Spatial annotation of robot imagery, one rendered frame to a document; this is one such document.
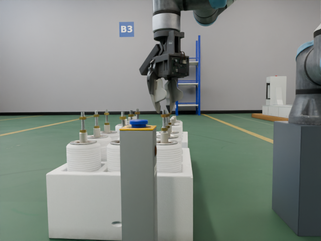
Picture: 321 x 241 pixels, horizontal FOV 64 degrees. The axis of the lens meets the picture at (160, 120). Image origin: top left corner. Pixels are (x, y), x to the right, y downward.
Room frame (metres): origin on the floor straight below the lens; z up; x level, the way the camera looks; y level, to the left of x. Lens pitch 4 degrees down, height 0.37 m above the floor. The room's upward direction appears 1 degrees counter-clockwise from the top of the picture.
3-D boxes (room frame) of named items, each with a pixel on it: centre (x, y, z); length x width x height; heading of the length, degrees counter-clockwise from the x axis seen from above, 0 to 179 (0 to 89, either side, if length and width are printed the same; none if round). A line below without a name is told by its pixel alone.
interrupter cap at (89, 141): (0.75, 0.22, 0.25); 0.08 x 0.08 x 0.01
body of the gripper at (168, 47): (0.71, -0.02, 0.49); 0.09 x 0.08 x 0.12; 37
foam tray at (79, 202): (0.85, 0.10, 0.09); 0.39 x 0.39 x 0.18; 85
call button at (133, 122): (0.56, 0.05, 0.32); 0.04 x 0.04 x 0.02
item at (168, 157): (0.72, -0.01, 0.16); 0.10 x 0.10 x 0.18
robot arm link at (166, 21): (0.71, -0.02, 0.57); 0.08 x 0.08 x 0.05
